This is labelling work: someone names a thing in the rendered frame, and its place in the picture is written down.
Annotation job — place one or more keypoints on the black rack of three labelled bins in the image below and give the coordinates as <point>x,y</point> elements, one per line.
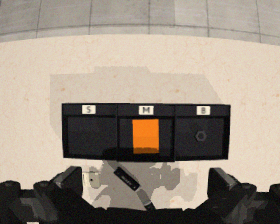
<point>89,131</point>

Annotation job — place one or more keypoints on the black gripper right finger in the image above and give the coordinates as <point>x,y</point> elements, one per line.
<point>251,207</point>

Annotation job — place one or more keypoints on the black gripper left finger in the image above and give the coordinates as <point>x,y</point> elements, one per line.
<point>19,206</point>

